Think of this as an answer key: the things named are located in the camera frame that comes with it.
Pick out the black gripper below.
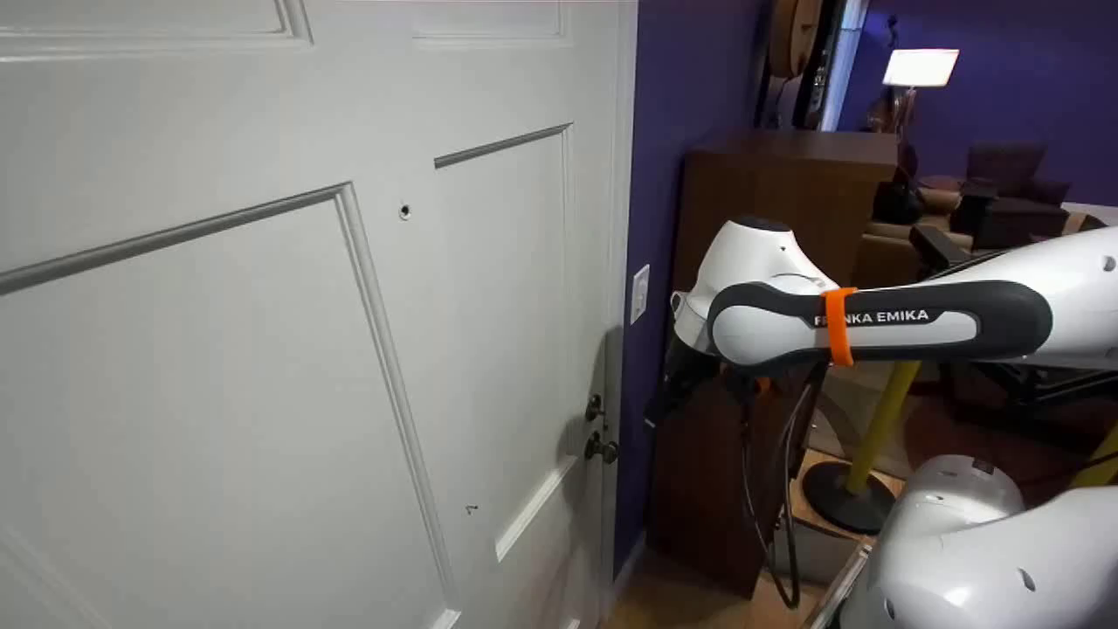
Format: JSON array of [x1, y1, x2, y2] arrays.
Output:
[[642, 341, 720, 429]]

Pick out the orange strap on arm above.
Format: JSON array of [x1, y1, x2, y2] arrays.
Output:
[[821, 284, 859, 369]]

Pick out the white panelled door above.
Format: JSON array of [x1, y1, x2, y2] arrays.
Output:
[[0, 0, 618, 629]]

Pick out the white wall switch plate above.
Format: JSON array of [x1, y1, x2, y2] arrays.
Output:
[[626, 262, 655, 330]]

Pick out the white door frame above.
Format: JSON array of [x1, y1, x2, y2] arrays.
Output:
[[597, 0, 642, 629]]

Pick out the dark brown armchair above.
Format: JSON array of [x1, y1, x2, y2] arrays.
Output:
[[946, 140, 1076, 252]]

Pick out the grey box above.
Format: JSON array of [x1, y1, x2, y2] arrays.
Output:
[[770, 510, 869, 591]]

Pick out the yellow pole black base stand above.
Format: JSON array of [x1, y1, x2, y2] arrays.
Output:
[[799, 358, 926, 539], [1067, 419, 1118, 493]]

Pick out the brown wooden cabinet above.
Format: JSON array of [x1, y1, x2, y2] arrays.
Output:
[[642, 126, 904, 601]]

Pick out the brass round door knob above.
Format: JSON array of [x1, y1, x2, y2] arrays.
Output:
[[580, 425, 623, 469]]

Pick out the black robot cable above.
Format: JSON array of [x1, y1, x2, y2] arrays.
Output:
[[728, 368, 824, 610]]

